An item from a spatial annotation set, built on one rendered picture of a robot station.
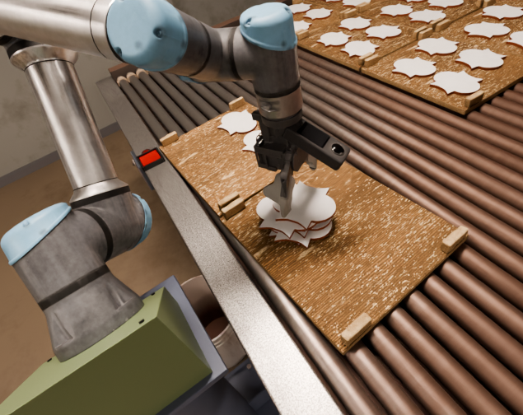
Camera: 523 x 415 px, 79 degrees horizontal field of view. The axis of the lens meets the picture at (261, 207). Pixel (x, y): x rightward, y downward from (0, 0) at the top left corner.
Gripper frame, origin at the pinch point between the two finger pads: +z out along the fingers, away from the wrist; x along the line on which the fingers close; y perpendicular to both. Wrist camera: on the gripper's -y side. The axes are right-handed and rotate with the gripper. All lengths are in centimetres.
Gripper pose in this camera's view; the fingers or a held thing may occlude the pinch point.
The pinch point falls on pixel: (302, 193)
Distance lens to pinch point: 68.7
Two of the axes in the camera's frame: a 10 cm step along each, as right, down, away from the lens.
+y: -8.6, -2.6, 4.5
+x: -4.8, 7.0, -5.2
